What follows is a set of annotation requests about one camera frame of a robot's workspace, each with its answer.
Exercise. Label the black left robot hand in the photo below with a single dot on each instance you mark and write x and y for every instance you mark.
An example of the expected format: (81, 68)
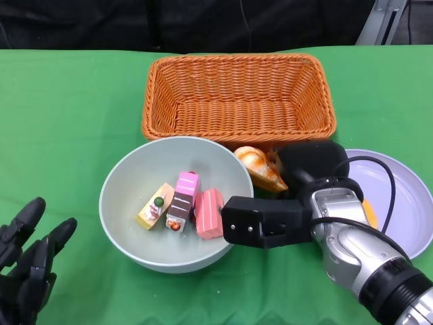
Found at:
(23, 277)

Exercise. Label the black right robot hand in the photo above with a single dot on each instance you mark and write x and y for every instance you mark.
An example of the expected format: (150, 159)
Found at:
(314, 160)

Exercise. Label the plump orange croissant bread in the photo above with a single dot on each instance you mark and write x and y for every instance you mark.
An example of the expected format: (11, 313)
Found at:
(253, 162)

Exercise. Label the orange donut bread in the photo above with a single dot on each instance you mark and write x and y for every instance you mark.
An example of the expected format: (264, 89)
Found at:
(370, 213)

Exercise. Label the grey round bowl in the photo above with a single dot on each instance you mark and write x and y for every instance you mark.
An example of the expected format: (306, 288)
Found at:
(162, 250)

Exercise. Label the orange wicker basket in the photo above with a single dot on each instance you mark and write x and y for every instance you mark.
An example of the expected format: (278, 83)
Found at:
(236, 111)

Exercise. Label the lavender round plate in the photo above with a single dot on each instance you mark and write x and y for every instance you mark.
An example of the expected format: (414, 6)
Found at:
(406, 183)

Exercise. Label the pink layered cake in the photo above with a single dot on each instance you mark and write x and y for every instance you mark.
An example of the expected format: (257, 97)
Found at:
(209, 216)

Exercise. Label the pink brown striped cake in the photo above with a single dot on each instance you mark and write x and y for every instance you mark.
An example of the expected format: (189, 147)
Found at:
(184, 196)

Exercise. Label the yellow cake slice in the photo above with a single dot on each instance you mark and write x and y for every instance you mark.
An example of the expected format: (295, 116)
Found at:
(152, 213)

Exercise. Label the green tablecloth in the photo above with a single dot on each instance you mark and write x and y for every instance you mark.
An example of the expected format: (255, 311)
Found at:
(84, 118)

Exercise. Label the black backdrop cloth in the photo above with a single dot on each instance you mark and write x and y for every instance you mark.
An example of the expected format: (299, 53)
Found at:
(135, 27)

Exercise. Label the grey metal frame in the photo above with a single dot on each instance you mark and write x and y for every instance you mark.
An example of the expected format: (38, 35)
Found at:
(379, 23)

